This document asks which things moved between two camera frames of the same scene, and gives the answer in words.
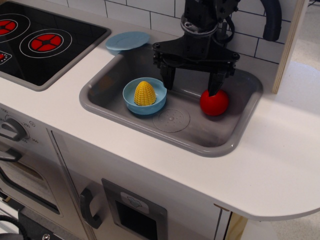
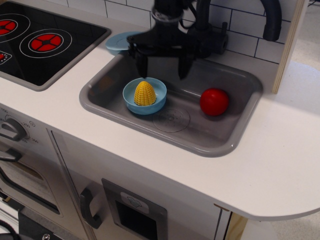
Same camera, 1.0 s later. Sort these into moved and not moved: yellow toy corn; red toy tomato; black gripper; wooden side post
Moved: black gripper
Not moved: red toy tomato; wooden side post; yellow toy corn
